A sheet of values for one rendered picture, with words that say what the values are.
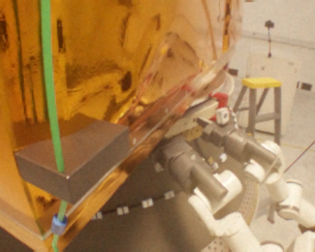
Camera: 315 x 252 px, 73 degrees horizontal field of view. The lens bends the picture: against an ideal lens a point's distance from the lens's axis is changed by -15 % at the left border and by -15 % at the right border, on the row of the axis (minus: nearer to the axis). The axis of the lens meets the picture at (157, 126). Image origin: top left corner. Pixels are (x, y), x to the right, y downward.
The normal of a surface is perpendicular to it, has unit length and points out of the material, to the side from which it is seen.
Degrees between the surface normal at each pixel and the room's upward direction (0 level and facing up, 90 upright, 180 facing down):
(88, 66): 90
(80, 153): 0
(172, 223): 62
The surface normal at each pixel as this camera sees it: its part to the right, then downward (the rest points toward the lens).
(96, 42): 0.86, 0.26
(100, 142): 0.04, -0.90
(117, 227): 0.36, -0.04
